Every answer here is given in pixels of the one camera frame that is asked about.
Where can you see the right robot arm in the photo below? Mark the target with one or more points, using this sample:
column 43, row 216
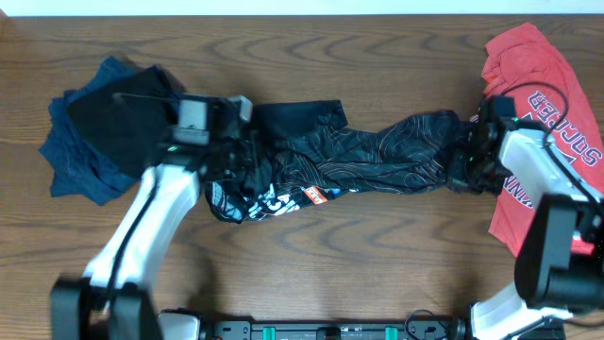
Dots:
column 559, row 269

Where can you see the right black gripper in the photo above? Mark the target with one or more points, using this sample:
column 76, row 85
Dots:
column 456, row 174

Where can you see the folded navy blue garment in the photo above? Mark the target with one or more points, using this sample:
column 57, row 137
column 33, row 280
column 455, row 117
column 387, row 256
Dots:
column 79, row 169

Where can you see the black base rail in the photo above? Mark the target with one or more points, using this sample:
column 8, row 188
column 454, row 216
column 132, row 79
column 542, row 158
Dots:
column 330, row 330

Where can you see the red soccer t-shirt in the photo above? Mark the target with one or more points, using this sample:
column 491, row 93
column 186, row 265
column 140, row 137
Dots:
column 545, row 89

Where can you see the folded black garment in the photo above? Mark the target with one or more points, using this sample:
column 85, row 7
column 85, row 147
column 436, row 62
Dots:
column 126, row 119

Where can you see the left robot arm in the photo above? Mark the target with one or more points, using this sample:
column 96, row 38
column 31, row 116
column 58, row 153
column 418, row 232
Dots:
column 112, row 299

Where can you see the black orange-patterned jersey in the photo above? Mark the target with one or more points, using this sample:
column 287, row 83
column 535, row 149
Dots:
column 307, row 155

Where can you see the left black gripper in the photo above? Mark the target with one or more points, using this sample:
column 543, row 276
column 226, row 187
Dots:
column 247, row 140

